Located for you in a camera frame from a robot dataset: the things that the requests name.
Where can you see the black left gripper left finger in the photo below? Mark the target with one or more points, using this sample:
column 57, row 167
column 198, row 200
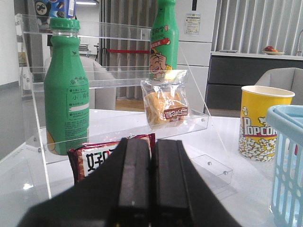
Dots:
column 115, row 194

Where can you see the clear acrylic left shelf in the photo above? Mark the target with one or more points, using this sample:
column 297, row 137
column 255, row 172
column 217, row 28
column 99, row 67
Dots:
column 108, row 124

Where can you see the fruit plate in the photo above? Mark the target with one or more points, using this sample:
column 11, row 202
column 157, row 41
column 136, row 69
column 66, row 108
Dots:
column 270, row 50

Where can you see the green cartoon bottle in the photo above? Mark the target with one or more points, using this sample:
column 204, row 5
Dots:
column 164, row 40

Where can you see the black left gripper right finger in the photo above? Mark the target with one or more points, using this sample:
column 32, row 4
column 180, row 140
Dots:
column 179, row 195

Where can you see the blue panda snack box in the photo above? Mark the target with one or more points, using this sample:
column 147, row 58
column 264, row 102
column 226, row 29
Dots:
column 55, row 8

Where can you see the green bottle near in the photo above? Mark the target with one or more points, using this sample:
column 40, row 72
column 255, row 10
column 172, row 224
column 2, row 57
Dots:
column 66, row 88

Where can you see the yellow popcorn cup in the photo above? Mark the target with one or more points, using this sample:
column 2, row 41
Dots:
column 257, row 139

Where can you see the bagged bread slice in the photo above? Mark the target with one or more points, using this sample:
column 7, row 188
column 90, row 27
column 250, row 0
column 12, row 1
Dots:
column 164, row 98

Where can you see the white refrigerator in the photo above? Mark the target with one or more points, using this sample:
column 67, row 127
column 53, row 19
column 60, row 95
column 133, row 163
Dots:
column 195, row 20

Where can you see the light blue plastic basket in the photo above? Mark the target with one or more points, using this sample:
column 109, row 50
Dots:
column 287, row 192

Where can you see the grey armchair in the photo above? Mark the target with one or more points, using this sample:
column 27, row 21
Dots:
column 285, row 78

